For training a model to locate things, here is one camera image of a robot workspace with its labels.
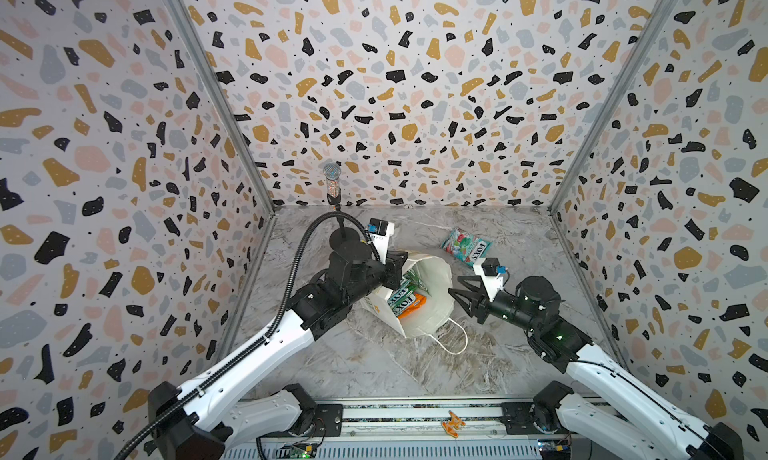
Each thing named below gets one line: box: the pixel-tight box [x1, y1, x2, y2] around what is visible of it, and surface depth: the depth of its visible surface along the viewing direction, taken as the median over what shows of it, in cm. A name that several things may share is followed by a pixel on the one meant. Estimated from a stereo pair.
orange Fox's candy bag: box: [398, 292, 427, 319], surface depth 89 cm
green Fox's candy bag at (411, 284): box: [387, 269, 432, 317], surface depth 89 cm
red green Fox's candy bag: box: [440, 228, 493, 267], surface depth 108 cm
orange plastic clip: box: [442, 410, 466, 439], surface depth 75 cm
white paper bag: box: [359, 251, 455, 339], surface depth 86 cm
